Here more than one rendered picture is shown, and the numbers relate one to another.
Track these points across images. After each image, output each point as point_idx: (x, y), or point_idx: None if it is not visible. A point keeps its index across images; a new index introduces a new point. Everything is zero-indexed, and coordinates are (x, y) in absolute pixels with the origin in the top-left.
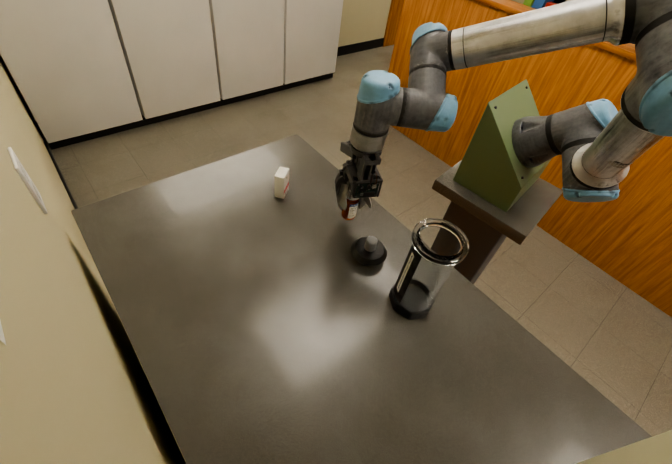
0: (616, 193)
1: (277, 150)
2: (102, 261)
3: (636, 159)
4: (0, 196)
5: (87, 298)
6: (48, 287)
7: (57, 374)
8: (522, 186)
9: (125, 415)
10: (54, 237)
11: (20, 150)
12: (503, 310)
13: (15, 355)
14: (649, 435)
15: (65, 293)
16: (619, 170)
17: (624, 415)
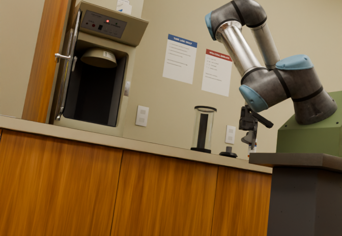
0: (241, 86)
1: None
2: None
3: (233, 58)
4: (198, 99)
5: None
6: (183, 107)
7: (163, 91)
8: (280, 129)
9: (164, 132)
10: (217, 142)
11: (257, 151)
12: (190, 149)
13: (162, 78)
14: (116, 136)
15: (189, 122)
16: (237, 69)
17: (127, 138)
